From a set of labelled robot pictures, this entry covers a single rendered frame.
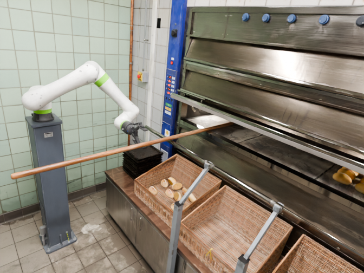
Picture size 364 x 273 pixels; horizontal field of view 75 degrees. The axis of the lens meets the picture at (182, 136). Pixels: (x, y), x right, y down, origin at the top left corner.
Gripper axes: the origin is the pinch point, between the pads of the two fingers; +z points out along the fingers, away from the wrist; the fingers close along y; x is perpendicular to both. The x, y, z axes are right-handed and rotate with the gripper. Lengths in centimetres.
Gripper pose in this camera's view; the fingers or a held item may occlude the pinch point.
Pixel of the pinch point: (144, 138)
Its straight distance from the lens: 168.9
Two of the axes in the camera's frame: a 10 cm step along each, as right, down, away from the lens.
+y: -1.1, 9.2, 3.9
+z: 6.5, 3.6, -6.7
